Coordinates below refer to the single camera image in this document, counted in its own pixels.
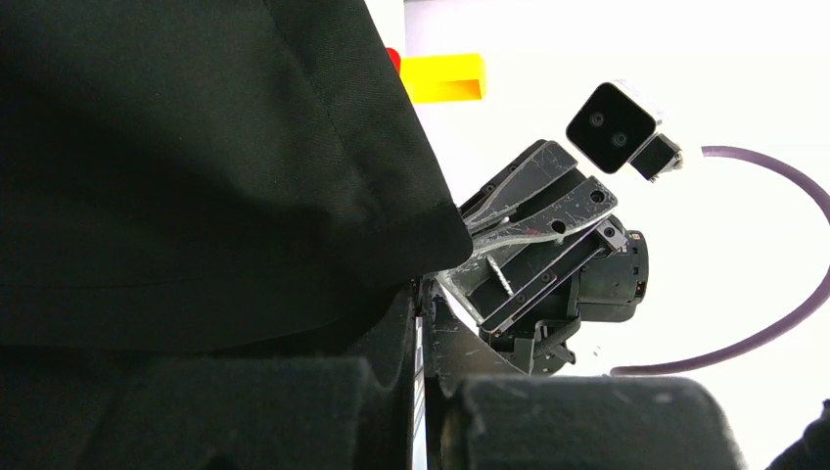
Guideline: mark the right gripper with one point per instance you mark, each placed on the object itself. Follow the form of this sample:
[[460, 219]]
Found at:
[[550, 289]]

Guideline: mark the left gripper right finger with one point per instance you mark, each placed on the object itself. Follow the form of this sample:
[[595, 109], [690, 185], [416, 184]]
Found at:
[[481, 412]]

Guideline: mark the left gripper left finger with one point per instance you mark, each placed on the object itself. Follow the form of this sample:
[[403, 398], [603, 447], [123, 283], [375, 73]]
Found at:
[[266, 413]]

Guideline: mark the black jacket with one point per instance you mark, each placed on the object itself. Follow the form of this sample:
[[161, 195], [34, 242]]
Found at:
[[198, 179]]

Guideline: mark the yellow red toy block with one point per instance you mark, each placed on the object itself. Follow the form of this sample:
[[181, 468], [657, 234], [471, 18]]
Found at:
[[441, 78]]

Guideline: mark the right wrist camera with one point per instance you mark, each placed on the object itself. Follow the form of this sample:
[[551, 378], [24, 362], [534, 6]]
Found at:
[[616, 126]]

